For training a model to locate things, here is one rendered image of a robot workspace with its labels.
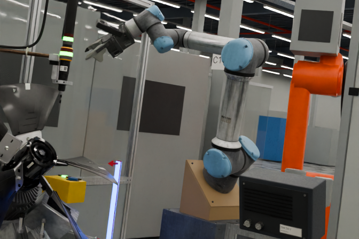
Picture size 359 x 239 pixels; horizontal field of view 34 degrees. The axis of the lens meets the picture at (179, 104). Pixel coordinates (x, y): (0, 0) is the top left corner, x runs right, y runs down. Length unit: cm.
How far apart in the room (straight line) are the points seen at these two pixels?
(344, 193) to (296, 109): 252
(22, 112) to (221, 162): 75
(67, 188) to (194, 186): 52
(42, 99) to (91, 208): 126
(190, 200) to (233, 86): 53
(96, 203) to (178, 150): 328
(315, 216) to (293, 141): 397
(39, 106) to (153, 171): 425
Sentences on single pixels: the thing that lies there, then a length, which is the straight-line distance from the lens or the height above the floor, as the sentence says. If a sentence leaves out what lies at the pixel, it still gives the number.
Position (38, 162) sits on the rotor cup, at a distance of 192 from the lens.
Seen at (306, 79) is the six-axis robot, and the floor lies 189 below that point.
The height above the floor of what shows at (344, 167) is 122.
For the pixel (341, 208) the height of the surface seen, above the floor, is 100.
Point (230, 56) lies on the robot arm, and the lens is 213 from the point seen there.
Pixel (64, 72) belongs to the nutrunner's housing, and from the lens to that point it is 204.
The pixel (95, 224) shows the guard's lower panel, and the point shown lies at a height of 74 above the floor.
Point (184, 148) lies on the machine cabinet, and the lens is 658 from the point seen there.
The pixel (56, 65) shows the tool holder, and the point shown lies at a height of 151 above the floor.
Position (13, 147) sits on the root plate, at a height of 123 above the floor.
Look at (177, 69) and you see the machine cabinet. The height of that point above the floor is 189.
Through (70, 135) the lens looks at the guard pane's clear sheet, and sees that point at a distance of 311.
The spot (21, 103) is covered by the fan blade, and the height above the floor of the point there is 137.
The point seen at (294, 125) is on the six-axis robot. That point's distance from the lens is 582.
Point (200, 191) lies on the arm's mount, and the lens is 237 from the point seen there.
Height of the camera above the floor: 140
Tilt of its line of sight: 1 degrees up
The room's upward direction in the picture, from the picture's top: 7 degrees clockwise
